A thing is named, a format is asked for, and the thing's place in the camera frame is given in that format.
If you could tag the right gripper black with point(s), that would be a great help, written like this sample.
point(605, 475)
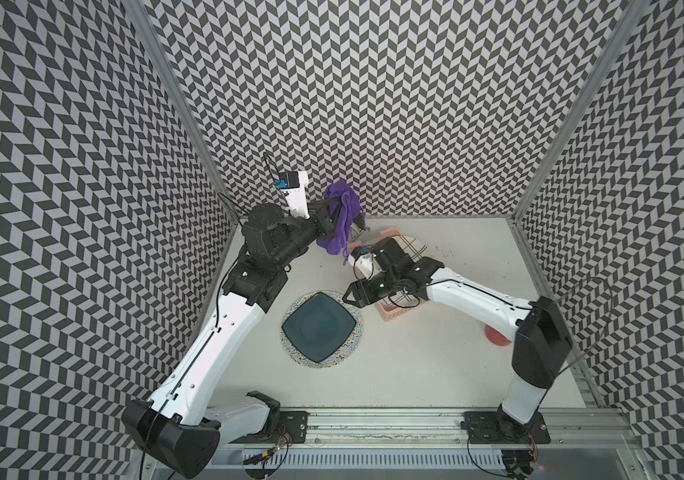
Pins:
point(362, 288)

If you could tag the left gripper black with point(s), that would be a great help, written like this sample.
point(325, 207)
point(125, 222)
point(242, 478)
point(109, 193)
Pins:
point(324, 221)

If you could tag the purple cloth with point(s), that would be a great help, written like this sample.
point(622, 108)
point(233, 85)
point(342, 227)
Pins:
point(347, 208)

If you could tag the teal square plate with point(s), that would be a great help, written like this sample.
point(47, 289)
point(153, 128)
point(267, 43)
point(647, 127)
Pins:
point(319, 327)

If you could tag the colourful squiggle round plate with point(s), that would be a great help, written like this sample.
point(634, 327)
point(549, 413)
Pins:
point(294, 354)

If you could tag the white plate coloured stripes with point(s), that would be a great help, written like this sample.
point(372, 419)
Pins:
point(413, 247)

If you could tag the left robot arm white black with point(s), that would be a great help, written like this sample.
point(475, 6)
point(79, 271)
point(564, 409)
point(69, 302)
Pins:
point(177, 425)

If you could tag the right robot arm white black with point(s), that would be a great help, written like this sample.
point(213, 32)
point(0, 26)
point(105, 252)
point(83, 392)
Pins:
point(536, 328)

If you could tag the pink perforated basket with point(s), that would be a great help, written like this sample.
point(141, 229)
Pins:
point(388, 309)

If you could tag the red mug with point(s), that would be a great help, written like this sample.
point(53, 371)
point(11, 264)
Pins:
point(495, 337)

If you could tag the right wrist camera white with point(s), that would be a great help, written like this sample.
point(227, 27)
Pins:
point(364, 263)

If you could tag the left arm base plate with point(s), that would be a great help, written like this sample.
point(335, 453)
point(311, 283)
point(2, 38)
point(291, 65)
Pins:
point(292, 424)

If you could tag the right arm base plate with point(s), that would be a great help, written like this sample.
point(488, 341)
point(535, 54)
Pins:
point(496, 427)

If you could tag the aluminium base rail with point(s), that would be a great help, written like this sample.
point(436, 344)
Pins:
point(587, 443)

